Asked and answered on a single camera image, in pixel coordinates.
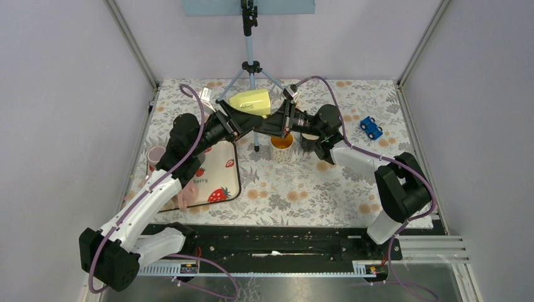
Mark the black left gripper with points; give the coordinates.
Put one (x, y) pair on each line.
(236, 123)

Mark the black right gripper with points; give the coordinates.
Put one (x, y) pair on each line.
(278, 123)

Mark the floral mug orange inside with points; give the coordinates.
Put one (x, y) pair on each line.
(281, 149)

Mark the yellow mug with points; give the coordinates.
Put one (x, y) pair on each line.
(255, 102)

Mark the black mug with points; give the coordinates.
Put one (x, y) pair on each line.
(307, 142)

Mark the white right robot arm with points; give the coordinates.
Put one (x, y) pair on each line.
(402, 187)

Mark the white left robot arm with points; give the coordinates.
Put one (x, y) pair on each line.
(113, 254)

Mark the pink mug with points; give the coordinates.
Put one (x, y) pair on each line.
(187, 196)

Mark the floral tablecloth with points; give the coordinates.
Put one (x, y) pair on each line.
(307, 191)

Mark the strawberry print tray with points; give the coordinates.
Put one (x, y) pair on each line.
(217, 178)

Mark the purple cup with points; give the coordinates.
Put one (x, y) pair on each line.
(153, 156)

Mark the blue toy car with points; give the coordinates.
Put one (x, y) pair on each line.
(372, 130)

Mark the blue camera tripod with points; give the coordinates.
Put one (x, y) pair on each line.
(249, 13)

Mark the blue board on wall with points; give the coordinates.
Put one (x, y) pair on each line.
(236, 7)

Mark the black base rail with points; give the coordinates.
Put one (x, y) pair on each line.
(283, 249)

